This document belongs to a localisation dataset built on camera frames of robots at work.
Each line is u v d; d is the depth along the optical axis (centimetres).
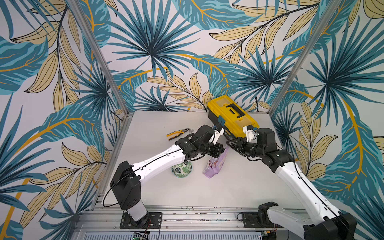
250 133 70
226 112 98
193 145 58
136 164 46
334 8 69
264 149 57
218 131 67
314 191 44
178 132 105
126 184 41
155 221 74
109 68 94
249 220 73
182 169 90
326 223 39
